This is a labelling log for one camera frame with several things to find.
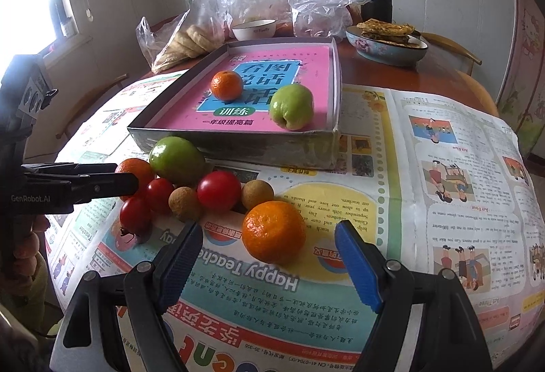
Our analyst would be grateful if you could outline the shallow grey cardboard box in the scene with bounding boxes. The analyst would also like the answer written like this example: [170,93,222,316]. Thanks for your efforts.
[127,37,343,170]

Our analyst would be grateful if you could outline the bright window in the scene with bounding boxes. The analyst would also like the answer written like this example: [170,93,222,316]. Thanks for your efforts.
[0,0,64,53]

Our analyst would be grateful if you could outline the medium orange tangerine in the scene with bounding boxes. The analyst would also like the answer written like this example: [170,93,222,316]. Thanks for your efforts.
[115,158,156,202]

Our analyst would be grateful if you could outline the colourful newspaper sheet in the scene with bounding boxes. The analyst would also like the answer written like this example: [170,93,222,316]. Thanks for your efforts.
[45,72,188,313]
[85,84,545,372]

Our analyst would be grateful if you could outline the small orange tangerine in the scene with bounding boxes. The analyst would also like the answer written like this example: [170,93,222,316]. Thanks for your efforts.
[211,69,244,102]

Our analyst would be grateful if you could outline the blue floral bowl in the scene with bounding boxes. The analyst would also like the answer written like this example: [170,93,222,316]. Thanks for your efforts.
[345,25,429,67]

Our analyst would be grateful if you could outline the dark green guava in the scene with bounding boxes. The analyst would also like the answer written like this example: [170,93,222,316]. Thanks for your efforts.
[149,136,207,189]

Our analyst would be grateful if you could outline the small red tomato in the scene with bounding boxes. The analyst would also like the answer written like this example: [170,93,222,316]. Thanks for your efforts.
[145,178,175,214]

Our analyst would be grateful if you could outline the wooden chair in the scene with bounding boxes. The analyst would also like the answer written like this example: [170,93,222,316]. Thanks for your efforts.
[419,31,484,77]

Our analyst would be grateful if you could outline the pink workbook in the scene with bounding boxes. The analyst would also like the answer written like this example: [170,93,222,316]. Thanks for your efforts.
[147,46,337,132]

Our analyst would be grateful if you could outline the fried pancakes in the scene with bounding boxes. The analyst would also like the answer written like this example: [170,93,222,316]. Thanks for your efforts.
[356,18,422,47]

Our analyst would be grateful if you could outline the light green guava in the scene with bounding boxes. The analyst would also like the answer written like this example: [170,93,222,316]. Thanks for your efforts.
[268,84,315,131]

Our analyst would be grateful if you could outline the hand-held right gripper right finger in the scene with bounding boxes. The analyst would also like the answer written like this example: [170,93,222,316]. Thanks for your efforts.
[334,221,495,372]

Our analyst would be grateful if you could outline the red tomato with stem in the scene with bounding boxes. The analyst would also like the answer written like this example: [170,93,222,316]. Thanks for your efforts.
[119,196,153,243]

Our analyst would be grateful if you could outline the brown longan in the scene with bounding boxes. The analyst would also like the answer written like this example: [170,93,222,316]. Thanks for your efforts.
[168,187,203,221]
[241,180,274,212]

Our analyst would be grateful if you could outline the stack of round flatbreads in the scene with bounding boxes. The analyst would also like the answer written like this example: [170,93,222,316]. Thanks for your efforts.
[155,25,214,70]

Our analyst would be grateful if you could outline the person's green clothing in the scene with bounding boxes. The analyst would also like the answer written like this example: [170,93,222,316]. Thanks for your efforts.
[17,257,64,313]

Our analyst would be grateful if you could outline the clear plastic bag of flatbreads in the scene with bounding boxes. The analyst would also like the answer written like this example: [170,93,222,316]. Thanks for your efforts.
[135,0,233,75]

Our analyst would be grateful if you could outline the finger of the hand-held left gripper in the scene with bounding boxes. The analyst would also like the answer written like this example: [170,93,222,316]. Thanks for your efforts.
[70,173,140,202]
[21,162,118,179]

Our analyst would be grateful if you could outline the white ceramic bowl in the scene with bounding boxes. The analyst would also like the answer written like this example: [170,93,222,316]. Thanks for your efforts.
[231,19,278,41]

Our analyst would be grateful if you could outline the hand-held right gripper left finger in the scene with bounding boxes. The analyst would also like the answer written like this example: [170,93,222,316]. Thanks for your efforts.
[50,222,204,372]

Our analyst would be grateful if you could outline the large orange tangerine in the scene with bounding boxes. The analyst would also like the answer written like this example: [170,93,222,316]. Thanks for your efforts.
[242,200,307,265]

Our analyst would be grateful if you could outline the large red tomato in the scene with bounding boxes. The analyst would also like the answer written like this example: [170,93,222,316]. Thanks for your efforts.
[197,170,243,212]

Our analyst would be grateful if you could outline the pink cartoon cat panel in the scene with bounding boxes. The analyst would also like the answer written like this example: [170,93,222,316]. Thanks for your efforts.
[496,0,545,160]

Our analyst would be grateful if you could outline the person's left hand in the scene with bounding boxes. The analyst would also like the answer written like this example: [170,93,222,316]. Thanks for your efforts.
[12,214,51,270]

